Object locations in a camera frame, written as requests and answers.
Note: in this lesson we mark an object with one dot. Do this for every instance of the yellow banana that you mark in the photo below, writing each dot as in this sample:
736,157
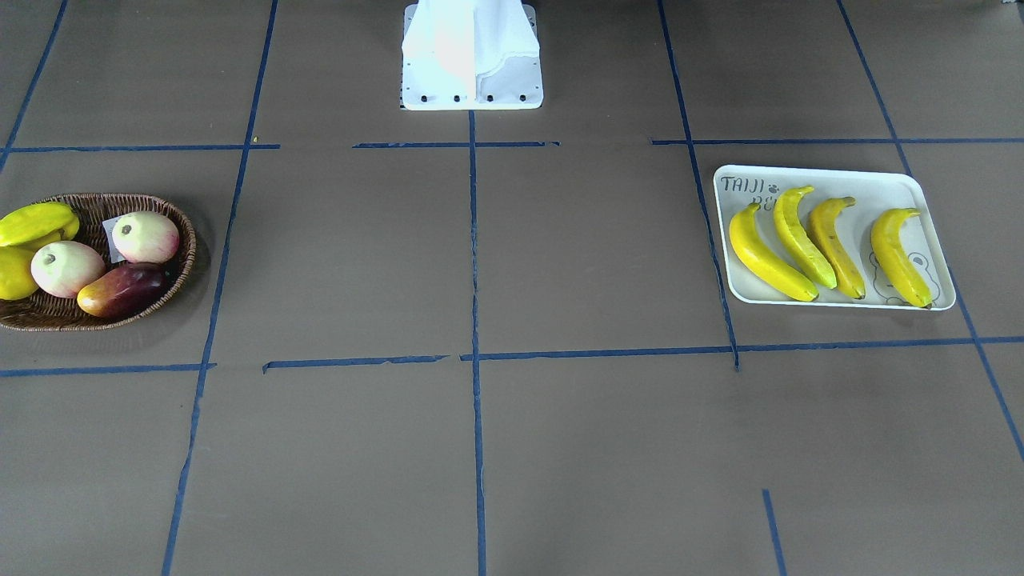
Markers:
760,260
894,260
823,232
795,238

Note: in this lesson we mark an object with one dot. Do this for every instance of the brown wicker basket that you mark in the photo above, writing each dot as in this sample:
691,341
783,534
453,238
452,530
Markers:
42,312

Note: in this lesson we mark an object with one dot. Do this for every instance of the cream bear tray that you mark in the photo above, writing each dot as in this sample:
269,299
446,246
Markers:
736,186

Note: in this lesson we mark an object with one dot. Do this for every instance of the pale pink apple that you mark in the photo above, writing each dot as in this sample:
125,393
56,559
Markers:
147,236

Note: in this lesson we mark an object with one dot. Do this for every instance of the dark red plum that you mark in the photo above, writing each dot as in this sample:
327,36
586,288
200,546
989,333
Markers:
124,291

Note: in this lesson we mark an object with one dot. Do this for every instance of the white paper label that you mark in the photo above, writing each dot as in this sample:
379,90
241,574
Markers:
112,236

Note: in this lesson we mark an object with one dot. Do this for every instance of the pale yellow pear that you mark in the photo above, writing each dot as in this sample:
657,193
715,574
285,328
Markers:
62,268

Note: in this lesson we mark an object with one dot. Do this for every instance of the yellow starfruit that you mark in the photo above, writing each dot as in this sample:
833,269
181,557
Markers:
30,224

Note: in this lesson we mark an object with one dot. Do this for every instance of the yellow lemon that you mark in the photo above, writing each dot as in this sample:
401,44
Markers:
17,282

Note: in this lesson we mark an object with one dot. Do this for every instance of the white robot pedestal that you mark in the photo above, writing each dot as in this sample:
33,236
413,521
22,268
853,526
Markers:
471,55

